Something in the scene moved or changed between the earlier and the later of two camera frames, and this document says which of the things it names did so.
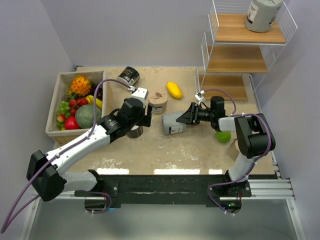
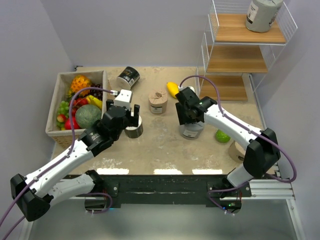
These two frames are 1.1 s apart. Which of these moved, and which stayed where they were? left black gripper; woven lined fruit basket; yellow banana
Moved: left black gripper
Stayed: yellow banana; woven lined fruit basket
